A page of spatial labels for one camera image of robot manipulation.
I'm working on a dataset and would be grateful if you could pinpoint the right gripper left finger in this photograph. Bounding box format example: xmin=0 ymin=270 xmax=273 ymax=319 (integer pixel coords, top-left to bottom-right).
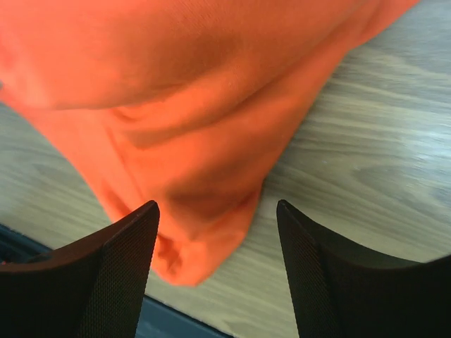
xmin=0 ymin=199 xmax=161 ymax=338

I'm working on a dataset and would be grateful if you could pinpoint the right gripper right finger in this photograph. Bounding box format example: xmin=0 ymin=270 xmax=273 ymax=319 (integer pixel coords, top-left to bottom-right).
xmin=276 ymin=200 xmax=450 ymax=337

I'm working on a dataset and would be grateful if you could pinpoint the orange t shirt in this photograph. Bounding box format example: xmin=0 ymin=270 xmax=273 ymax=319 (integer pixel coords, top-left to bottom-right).
xmin=1 ymin=1 xmax=414 ymax=287

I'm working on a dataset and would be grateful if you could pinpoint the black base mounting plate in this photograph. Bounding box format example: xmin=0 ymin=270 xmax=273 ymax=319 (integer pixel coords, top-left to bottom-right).
xmin=0 ymin=221 xmax=233 ymax=338

